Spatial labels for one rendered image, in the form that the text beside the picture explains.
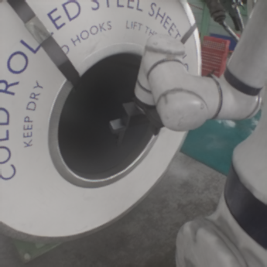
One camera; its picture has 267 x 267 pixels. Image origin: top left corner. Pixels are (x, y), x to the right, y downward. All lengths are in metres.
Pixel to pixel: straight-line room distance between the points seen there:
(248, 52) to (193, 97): 0.13
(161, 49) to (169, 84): 0.09
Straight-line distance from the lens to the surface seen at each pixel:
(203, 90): 0.38
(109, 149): 1.04
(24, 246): 1.33
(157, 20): 0.81
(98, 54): 0.64
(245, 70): 0.40
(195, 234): 0.18
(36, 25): 0.49
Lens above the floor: 1.10
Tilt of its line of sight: 28 degrees down
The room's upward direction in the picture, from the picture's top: 6 degrees clockwise
